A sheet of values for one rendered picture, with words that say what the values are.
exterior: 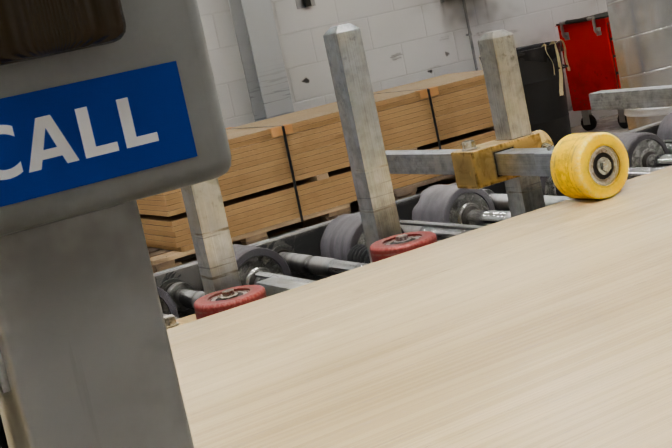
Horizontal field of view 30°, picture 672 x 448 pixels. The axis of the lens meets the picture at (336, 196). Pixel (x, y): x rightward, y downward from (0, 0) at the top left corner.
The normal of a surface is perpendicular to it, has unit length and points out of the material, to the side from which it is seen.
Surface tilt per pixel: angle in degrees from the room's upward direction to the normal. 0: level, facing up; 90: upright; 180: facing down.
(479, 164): 90
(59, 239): 90
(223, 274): 90
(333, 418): 0
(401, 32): 90
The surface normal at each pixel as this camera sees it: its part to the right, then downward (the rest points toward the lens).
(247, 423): -0.21, -0.97
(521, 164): -0.85, 0.25
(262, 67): 0.48, 0.02
